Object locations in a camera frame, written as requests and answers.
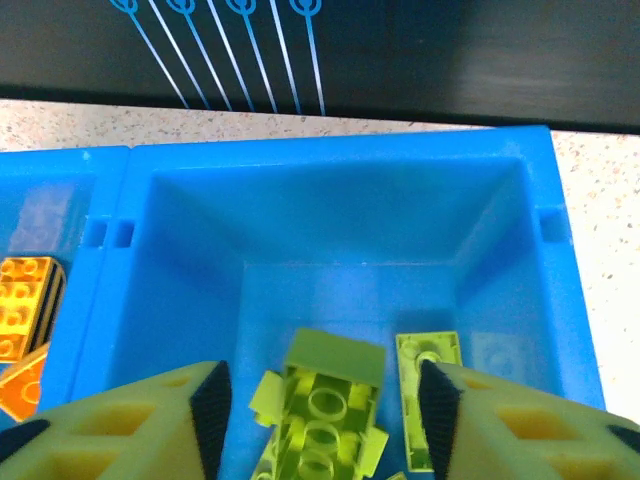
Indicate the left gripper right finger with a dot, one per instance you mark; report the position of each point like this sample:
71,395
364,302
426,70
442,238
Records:
525,435

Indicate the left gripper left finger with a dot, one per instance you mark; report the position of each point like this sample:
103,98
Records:
115,435

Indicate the orange sloped lego brick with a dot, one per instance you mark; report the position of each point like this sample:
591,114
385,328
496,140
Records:
22,395

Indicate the green lego brick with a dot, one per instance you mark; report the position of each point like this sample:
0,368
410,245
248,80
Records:
330,395
265,400
412,395

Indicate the blue plastic bin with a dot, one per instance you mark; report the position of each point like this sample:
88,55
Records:
350,210
55,175

